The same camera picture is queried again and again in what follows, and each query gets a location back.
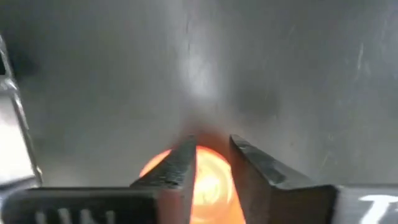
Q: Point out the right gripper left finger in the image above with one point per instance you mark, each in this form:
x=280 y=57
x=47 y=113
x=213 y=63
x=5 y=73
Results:
x=174 y=168

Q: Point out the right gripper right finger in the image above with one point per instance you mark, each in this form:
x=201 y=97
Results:
x=267 y=186

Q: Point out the orange plastic bowl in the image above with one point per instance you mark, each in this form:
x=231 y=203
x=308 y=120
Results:
x=211 y=186

